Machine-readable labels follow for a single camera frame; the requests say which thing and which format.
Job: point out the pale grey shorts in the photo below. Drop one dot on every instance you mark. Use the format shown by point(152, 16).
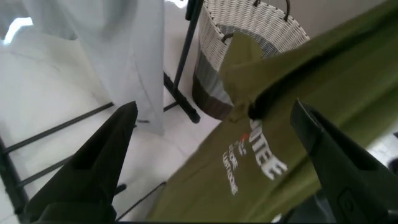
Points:
point(124, 46)

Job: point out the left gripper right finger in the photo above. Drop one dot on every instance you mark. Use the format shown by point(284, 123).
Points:
point(367, 193)

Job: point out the black clothes rack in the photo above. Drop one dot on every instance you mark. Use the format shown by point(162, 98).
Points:
point(186, 46)

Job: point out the white laundry basket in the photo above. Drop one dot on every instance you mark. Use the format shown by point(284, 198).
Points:
point(217, 31)

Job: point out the green garment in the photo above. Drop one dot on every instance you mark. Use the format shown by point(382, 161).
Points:
point(217, 186)

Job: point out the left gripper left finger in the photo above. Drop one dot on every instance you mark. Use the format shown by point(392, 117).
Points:
point(53, 202)

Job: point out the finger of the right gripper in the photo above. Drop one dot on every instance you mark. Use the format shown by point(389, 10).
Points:
point(264, 104)

